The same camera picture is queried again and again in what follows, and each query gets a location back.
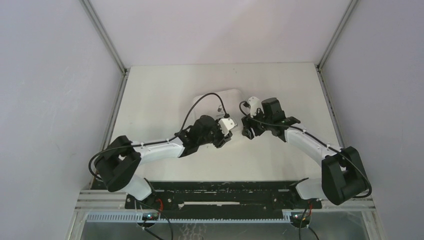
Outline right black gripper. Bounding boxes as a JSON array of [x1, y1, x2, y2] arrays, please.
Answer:
[[241, 106, 272, 140]]

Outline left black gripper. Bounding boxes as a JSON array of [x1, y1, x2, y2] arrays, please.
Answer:
[[197, 118, 232, 149]]

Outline white medicine kit case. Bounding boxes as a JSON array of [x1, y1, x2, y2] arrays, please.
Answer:
[[191, 88, 244, 124]]

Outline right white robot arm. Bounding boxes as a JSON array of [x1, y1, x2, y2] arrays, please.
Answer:
[[239, 96, 373, 208]]

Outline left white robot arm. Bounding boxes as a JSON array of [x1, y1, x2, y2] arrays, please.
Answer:
[[89, 115, 237, 209]]

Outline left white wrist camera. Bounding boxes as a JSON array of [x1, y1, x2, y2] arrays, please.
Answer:
[[218, 118, 237, 136]]

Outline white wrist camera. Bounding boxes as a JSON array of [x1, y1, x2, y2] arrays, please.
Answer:
[[247, 96, 262, 118], [218, 118, 237, 136]]

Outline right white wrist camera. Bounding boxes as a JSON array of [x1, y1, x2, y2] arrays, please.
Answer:
[[247, 96, 262, 118]]

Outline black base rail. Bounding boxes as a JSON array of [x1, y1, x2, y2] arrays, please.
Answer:
[[123, 180, 323, 221]]

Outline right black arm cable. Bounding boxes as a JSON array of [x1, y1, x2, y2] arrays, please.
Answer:
[[239, 100, 373, 200]]

